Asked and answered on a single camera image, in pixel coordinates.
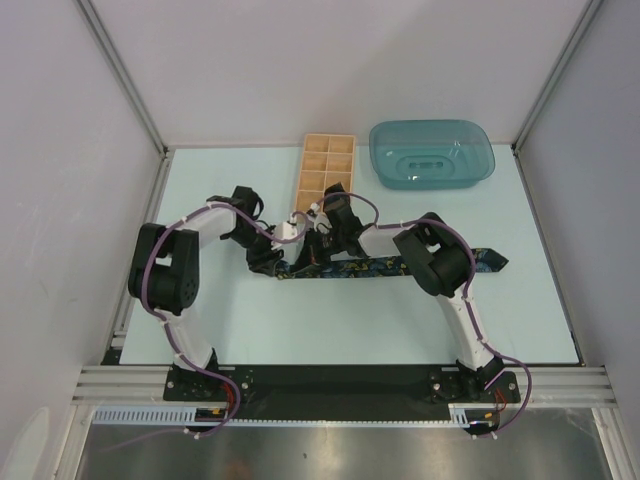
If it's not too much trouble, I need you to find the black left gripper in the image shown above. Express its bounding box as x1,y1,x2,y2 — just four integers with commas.
225,224,284,277

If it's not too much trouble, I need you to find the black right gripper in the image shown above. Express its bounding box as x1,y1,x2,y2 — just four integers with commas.
294,227,347,275

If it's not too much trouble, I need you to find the blue yellow patterned tie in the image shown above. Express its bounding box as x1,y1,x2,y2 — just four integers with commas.
272,245,510,282

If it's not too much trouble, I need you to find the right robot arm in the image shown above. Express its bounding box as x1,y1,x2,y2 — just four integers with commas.
290,183,504,401

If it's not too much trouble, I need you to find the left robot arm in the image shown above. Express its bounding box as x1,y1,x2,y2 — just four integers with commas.
128,186,283,400

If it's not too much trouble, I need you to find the wooden compartment organizer box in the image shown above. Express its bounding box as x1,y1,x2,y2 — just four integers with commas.
294,133,356,211

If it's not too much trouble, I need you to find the teal plastic basin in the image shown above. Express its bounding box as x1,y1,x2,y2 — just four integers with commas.
369,120,495,190

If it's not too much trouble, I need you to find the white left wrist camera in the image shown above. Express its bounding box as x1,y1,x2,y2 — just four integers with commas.
271,221,305,249

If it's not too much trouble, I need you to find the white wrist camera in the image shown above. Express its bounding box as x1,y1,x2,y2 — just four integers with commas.
306,202,331,228
271,221,305,249

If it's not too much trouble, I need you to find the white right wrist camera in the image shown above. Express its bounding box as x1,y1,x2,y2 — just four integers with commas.
306,202,331,228

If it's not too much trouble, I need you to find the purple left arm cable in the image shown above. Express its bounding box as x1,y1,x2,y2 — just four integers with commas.
103,202,309,451

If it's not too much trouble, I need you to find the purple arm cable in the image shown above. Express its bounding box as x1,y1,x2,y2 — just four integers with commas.
103,202,309,451
309,192,531,441

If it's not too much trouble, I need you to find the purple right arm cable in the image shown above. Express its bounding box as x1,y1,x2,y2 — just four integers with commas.
309,192,531,441

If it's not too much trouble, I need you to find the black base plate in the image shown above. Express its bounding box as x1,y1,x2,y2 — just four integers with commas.
163,363,521,422

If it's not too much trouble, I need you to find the light blue cable duct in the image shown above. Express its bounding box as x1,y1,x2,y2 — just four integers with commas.
93,406,227,426

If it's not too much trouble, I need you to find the aluminium front rail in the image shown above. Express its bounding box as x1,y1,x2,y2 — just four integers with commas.
72,365,617,408

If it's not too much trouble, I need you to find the aluminium frame rail left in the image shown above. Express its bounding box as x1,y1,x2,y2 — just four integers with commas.
74,0,171,156

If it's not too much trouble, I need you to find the aluminium frame post right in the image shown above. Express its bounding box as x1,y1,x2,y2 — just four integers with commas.
510,0,606,151

